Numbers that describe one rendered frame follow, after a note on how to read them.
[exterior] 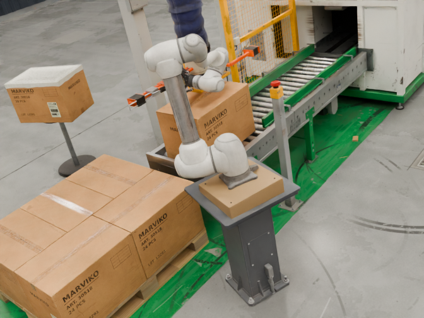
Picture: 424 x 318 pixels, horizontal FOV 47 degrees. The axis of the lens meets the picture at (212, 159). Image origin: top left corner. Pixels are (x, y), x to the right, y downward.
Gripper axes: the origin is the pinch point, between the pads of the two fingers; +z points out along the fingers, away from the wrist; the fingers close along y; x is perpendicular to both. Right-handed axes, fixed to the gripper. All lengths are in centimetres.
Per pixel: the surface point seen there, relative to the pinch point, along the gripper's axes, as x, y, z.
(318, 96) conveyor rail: 127, 66, -36
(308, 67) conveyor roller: 181, 65, 3
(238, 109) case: 39, 39, -19
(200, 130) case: -3.6, 34.4, -18.8
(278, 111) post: 42, 37, -52
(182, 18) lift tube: 16.4, -35.7, -4.3
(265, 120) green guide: 63, 59, -24
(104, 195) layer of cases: -60, 66, 32
